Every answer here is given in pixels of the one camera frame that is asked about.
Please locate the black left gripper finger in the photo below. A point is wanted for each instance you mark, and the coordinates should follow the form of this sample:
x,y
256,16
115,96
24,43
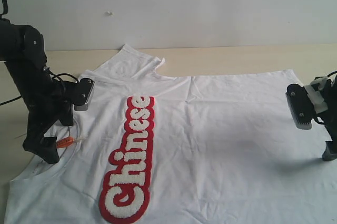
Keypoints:
x,y
44,147
66,118

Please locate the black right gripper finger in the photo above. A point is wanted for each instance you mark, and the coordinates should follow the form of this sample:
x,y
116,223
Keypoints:
x,y
329,153

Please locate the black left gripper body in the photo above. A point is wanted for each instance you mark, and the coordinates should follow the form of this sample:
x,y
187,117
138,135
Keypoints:
x,y
45,100

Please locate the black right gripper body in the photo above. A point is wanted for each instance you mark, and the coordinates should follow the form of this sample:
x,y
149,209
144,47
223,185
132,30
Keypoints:
x,y
329,119

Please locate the white t-shirt red lettering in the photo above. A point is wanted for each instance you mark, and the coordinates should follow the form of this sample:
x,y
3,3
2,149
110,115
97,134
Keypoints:
x,y
193,149

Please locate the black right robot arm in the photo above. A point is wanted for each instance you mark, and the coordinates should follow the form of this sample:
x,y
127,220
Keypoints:
x,y
331,92

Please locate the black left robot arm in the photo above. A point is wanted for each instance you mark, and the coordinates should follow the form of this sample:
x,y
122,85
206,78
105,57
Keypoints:
x,y
22,51

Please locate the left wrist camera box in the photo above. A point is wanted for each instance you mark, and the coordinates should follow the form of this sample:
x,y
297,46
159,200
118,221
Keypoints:
x,y
81,95

